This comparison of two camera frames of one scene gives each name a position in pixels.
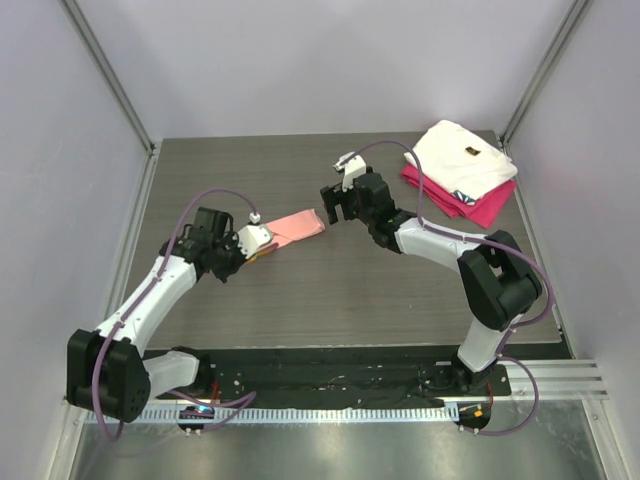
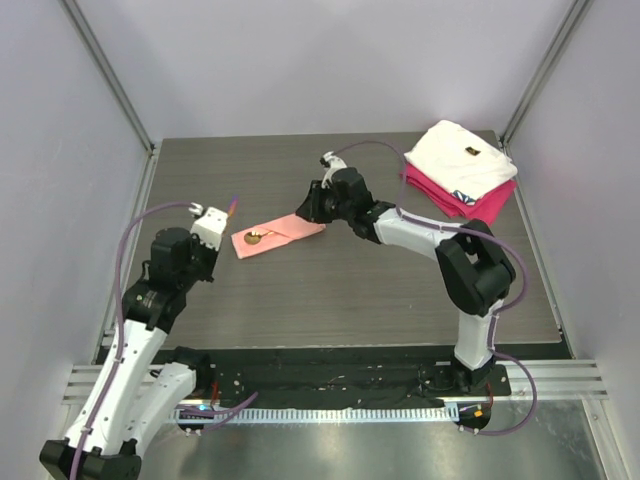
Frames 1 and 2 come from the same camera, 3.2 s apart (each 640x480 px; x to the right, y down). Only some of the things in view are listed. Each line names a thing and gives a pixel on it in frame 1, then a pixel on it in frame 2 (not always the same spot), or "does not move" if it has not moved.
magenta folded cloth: x=482 y=212 does not move
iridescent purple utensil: x=262 y=251 → x=233 y=206
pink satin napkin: x=294 y=227 does not move
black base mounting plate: x=388 y=376 does not move
